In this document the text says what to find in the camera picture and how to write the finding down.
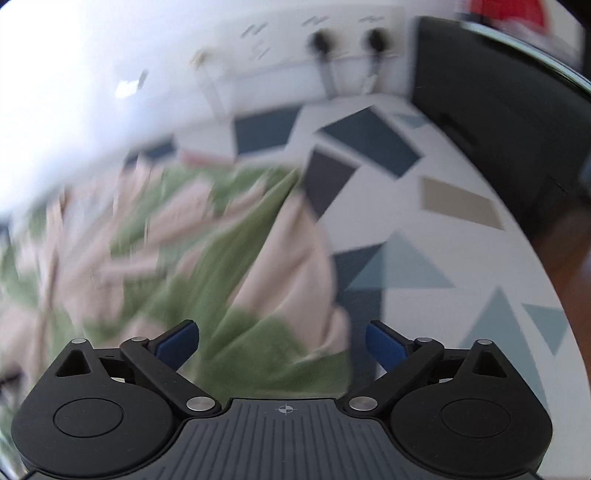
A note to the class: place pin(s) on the orange flowers in red vase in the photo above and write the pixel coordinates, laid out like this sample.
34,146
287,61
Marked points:
508,11

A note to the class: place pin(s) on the black wall plug with tag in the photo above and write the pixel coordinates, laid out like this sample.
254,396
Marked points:
376,39

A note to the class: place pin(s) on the white wall socket panel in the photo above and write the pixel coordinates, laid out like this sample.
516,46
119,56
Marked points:
286,50

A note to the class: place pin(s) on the geometric patterned tablecloth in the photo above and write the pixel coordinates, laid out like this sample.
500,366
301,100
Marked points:
397,198

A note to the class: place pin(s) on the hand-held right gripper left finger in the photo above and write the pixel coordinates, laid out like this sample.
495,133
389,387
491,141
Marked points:
178,344

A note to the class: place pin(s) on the green leaf print pajama shirt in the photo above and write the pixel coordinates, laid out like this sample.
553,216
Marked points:
207,258

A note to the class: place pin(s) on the black cabinet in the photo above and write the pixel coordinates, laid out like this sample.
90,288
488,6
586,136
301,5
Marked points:
498,101

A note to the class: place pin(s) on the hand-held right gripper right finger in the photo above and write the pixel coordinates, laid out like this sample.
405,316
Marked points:
387,346

